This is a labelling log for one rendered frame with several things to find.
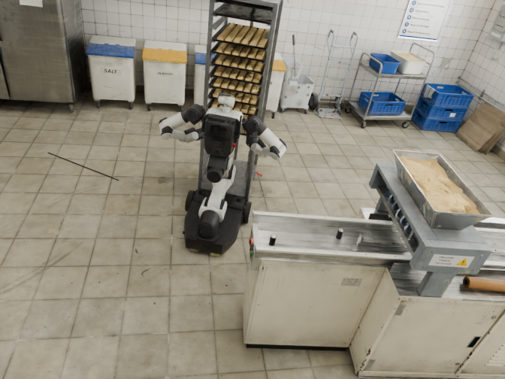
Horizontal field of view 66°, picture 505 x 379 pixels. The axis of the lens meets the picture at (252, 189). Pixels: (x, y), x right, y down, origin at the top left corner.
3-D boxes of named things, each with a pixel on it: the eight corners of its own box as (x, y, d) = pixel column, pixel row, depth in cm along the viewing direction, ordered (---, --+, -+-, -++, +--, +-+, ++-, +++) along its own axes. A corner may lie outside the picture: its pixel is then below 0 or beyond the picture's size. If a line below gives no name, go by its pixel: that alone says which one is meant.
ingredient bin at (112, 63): (92, 110, 495) (85, 49, 452) (98, 90, 546) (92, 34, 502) (135, 111, 508) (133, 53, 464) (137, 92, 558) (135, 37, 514)
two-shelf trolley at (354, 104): (388, 112, 626) (415, 40, 562) (409, 128, 582) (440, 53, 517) (343, 112, 602) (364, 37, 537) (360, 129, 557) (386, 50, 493)
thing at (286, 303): (334, 312, 284) (373, 219, 233) (346, 355, 256) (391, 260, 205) (240, 307, 276) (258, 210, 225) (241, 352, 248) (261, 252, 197)
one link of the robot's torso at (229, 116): (238, 166, 280) (244, 122, 260) (192, 157, 282) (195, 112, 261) (245, 147, 304) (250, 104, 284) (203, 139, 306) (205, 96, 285)
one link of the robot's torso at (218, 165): (222, 185, 289) (223, 165, 279) (204, 181, 290) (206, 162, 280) (228, 165, 312) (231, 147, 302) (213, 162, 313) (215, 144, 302)
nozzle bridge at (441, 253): (407, 210, 255) (427, 167, 236) (461, 298, 197) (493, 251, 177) (359, 206, 252) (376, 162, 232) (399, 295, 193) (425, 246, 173)
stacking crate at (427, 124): (443, 121, 626) (449, 110, 614) (456, 133, 593) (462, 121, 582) (409, 119, 616) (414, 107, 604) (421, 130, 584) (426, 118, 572)
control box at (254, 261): (255, 241, 232) (258, 223, 224) (257, 271, 213) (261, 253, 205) (249, 241, 232) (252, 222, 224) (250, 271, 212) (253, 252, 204)
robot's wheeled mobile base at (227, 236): (234, 262, 309) (239, 230, 290) (171, 249, 311) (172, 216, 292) (246, 213, 361) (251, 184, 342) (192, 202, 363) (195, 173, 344)
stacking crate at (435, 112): (448, 110, 615) (453, 98, 603) (462, 121, 583) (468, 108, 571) (414, 107, 603) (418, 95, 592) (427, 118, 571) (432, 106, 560)
